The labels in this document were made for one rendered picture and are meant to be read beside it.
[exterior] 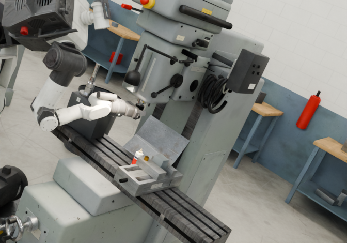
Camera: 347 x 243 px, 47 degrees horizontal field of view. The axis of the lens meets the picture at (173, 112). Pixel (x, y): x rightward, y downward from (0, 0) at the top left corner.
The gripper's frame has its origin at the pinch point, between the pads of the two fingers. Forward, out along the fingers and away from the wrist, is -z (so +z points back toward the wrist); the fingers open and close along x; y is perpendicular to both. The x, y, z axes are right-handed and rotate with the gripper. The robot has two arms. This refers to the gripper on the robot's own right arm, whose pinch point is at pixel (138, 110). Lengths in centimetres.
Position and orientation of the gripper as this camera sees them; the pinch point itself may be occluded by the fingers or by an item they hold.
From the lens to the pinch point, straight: 205.2
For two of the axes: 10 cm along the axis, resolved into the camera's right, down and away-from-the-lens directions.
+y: -3.9, 8.8, 2.7
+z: -7.3, -1.1, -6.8
